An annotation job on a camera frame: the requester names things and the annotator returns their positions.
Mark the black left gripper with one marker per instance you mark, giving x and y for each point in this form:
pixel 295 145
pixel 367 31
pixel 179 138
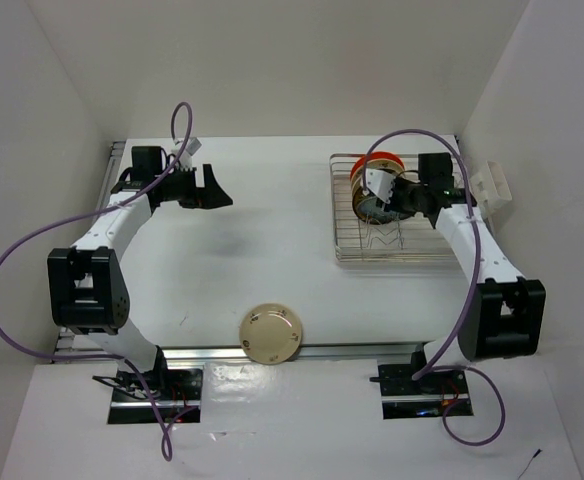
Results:
pixel 211 196

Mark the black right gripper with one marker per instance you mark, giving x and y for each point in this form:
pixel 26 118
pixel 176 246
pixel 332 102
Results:
pixel 393 203

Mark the yellow plate with dark rim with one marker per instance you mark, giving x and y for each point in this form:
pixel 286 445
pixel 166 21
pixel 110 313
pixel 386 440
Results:
pixel 368 208

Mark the orange plastic plate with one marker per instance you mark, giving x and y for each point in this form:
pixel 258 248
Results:
pixel 388 157

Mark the beige plate with flower motifs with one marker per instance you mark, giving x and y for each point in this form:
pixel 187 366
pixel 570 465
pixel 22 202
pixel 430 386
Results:
pixel 270 333

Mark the beige plate with green brushstroke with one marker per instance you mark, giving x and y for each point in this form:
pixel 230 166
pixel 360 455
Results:
pixel 384 164

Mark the blue floral plate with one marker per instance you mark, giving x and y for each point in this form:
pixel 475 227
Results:
pixel 368 209

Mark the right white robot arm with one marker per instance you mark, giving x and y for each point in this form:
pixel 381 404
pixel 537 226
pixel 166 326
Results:
pixel 503 311

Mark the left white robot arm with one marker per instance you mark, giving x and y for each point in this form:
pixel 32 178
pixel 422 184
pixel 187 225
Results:
pixel 102 260

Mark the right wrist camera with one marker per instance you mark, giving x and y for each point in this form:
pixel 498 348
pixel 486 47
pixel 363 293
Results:
pixel 381 184

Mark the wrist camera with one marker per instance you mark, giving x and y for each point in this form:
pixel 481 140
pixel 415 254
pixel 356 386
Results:
pixel 381 184
pixel 187 150

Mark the wire dish rack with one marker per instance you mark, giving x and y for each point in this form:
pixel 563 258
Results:
pixel 412 242

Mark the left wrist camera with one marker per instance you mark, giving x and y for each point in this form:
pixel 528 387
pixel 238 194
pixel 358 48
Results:
pixel 187 150

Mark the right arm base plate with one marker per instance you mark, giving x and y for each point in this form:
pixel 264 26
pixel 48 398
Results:
pixel 429 397

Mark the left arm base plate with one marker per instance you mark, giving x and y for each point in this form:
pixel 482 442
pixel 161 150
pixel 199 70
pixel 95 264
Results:
pixel 177 399

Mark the aluminium frame rail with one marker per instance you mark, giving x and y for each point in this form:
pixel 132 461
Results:
pixel 190 275

